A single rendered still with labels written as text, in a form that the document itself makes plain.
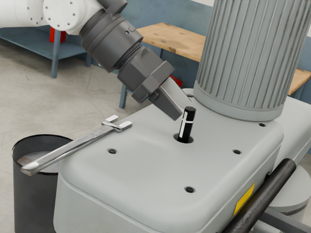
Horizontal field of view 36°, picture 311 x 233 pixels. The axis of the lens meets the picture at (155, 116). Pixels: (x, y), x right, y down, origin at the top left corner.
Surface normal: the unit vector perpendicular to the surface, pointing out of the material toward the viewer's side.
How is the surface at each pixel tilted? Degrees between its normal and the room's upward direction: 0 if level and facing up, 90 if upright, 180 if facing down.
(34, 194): 94
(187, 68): 90
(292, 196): 0
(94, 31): 77
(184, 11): 90
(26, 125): 0
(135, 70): 90
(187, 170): 0
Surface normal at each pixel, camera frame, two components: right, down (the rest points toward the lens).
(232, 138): 0.18, -0.88
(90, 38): -0.36, 0.40
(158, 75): 0.63, -0.62
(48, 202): 0.22, 0.52
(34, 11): 0.96, 0.03
